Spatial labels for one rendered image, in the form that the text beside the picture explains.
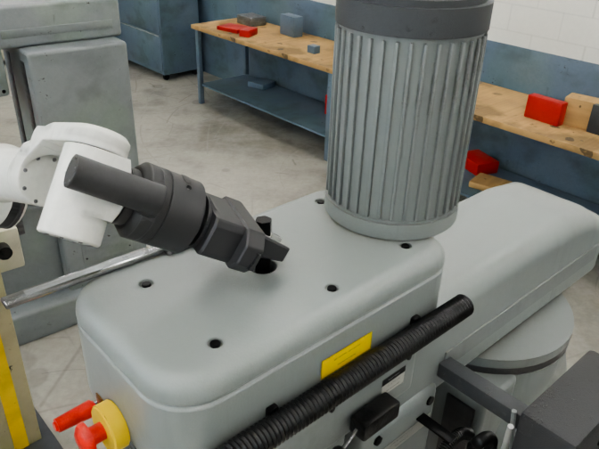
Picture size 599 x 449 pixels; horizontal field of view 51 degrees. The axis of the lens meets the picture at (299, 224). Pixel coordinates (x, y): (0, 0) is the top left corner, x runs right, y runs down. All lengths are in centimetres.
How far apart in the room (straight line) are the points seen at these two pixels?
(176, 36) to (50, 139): 750
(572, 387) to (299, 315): 42
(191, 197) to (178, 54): 758
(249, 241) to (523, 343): 72
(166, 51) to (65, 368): 527
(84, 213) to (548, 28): 479
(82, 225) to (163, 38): 747
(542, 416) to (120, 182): 61
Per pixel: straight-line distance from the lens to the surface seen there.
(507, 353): 126
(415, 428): 111
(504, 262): 115
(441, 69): 80
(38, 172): 76
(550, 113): 466
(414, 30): 77
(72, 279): 80
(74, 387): 350
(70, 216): 66
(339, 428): 91
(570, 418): 92
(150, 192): 65
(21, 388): 303
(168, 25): 811
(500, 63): 547
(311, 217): 92
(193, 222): 69
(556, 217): 133
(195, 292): 76
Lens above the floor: 233
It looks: 29 degrees down
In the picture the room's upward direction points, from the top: 2 degrees clockwise
